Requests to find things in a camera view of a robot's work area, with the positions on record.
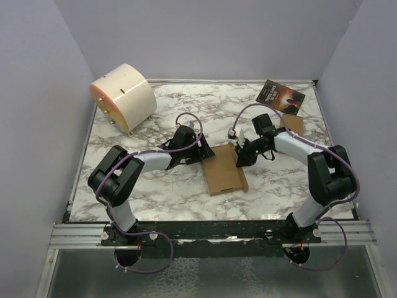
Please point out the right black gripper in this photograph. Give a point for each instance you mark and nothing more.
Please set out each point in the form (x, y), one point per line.
(244, 158)

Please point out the dark book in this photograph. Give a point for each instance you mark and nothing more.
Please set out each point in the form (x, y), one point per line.
(280, 97)

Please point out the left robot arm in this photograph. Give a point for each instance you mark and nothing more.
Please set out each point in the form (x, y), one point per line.
(115, 176)

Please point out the cream cylindrical drum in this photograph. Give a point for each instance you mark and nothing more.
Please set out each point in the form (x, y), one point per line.
(124, 96)

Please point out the brown cardboard box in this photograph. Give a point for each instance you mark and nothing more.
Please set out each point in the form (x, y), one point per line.
(221, 173)

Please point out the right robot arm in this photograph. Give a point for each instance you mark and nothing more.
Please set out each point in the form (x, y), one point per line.
(330, 176)

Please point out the small folded cardboard box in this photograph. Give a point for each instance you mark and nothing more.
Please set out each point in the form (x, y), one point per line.
(294, 123)

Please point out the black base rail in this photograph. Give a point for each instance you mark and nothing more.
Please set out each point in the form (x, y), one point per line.
(204, 239)

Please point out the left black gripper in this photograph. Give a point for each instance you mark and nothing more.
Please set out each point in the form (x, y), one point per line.
(201, 152)

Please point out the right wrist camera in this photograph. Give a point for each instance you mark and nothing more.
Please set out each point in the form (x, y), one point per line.
(238, 135)

